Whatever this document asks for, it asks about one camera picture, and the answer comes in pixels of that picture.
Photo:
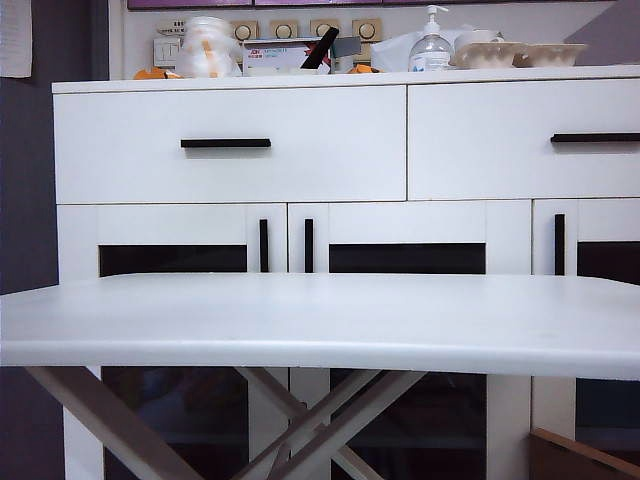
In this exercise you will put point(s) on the beige round dimmer knob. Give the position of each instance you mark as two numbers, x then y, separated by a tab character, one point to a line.
283	31
319	27
367	30
246	31

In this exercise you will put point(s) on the clear pump sanitiser bottle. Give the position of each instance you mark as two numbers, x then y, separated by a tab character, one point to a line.
430	50

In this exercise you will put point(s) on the small white wall label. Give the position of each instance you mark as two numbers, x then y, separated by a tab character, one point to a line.
174	27

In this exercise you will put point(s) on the brown cardboard board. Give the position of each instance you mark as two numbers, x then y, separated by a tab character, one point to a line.
562	460

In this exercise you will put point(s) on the white box red print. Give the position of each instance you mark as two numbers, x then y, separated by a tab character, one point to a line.
272	55

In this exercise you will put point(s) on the small grey box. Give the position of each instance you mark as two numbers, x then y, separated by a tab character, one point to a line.
347	47

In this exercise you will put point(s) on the orange snack packet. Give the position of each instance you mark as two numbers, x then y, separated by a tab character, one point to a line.
365	69
152	74

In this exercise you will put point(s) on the black flat bar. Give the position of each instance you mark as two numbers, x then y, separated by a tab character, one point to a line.
320	50

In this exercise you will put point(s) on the white wall switch panel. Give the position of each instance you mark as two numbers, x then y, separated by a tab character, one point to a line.
165	52

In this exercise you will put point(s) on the white bowl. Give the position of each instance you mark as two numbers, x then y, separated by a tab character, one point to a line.
476	37

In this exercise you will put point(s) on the white glass-panel cabinet door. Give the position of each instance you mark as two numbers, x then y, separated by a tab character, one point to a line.
400	220
200	220
600	220

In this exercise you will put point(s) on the white paper sheet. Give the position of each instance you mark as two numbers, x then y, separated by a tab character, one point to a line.
15	40

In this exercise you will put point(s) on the white folding table leg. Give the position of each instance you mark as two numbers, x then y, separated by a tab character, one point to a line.
102	415
267	387
362	405

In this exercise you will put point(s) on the clear bag of cups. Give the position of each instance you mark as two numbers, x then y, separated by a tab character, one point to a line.
207	50

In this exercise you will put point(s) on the white drawer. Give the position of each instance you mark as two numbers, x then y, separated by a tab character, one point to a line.
500	150
300	150

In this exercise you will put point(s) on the white sideboard cabinet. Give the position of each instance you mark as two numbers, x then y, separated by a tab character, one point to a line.
300	83

